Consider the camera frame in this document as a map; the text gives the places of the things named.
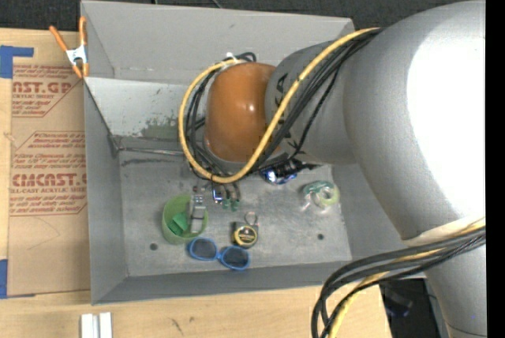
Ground green toy block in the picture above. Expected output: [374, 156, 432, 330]
[170, 211, 191, 237]

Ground blue sunglasses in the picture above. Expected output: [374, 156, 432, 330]
[185, 236, 252, 272]

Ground green plastic cup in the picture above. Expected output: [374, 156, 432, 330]
[161, 194, 209, 246]

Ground yellow and black tape measure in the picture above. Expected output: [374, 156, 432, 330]
[230, 211, 260, 249]

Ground green and white rings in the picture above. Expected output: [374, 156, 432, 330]
[301, 179, 342, 214]

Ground grey metal bin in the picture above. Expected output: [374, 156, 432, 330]
[80, 0, 412, 306]

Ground brown cardboard board red print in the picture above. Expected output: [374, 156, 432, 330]
[0, 27, 92, 299]

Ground black cylinder on white bracket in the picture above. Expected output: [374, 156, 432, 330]
[260, 159, 303, 186]

